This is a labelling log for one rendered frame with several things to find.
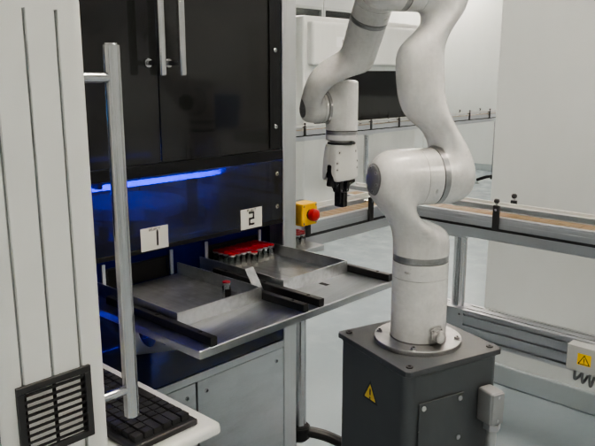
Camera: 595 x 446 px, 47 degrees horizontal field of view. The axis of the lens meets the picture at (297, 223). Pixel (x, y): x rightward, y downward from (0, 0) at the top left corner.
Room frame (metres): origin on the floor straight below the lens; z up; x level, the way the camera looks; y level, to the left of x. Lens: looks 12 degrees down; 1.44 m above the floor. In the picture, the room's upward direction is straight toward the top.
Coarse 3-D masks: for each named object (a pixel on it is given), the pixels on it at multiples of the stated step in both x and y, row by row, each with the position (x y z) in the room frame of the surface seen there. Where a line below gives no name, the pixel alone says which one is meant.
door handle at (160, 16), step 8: (160, 0) 1.69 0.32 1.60; (160, 8) 1.69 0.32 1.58; (160, 16) 1.69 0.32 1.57; (160, 24) 1.69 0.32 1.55; (160, 32) 1.69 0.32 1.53; (160, 40) 1.68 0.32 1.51; (160, 48) 1.69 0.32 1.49; (160, 56) 1.69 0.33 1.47; (144, 64) 1.73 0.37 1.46; (152, 64) 1.71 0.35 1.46; (160, 64) 1.69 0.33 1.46; (160, 72) 1.69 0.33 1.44
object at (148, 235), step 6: (144, 228) 1.70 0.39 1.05; (150, 228) 1.71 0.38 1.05; (156, 228) 1.72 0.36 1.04; (162, 228) 1.74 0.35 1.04; (144, 234) 1.70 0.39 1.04; (150, 234) 1.71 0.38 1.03; (156, 234) 1.72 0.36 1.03; (162, 234) 1.74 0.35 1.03; (144, 240) 1.70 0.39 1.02; (150, 240) 1.71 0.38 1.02; (156, 240) 1.72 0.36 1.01; (162, 240) 1.74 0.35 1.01; (144, 246) 1.70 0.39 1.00; (150, 246) 1.71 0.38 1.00; (156, 246) 1.72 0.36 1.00; (162, 246) 1.74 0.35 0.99; (168, 246) 1.75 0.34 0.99
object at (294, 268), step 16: (288, 256) 2.04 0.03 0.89; (304, 256) 1.99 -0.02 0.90; (320, 256) 1.95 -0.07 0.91; (240, 272) 1.81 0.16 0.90; (256, 272) 1.77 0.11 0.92; (272, 272) 1.88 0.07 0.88; (288, 272) 1.88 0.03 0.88; (304, 272) 1.88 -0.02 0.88; (320, 272) 1.80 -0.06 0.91; (336, 272) 1.85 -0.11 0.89
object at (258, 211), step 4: (252, 208) 1.97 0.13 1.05; (256, 208) 1.98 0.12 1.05; (260, 208) 2.00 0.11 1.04; (244, 212) 1.95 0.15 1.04; (248, 212) 1.96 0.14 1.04; (256, 212) 1.98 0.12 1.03; (260, 212) 2.00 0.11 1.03; (244, 216) 1.95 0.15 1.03; (248, 216) 1.96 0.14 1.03; (256, 216) 1.98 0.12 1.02; (260, 216) 2.00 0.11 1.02; (244, 220) 1.95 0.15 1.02; (248, 220) 1.96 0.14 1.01; (252, 220) 1.97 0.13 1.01; (256, 220) 1.98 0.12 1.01; (260, 220) 2.00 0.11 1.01; (244, 224) 1.95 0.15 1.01; (248, 224) 1.96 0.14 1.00; (256, 224) 1.98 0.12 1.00; (260, 224) 2.00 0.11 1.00; (244, 228) 1.95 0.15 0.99; (248, 228) 1.96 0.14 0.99
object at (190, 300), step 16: (192, 272) 1.82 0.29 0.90; (208, 272) 1.77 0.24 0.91; (112, 288) 1.63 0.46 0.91; (144, 288) 1.73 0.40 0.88; (160, 288) 1.73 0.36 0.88; (176, 288) 1.73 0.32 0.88; (192, 288) 1.73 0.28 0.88; (208, 288) 1.73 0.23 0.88; (240, 288) 1.69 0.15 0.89; (256, 288) 1.63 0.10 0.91; (144, 304) 1.53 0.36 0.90; (160, 304) 1.60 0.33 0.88; (176, 304) 1.60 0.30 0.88; (192, 304) 1.60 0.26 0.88; (208, 304) 1.51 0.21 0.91; (224, 304) 1.55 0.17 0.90; (240, 304) 1.59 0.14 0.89; (192, 320) 1.48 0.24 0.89
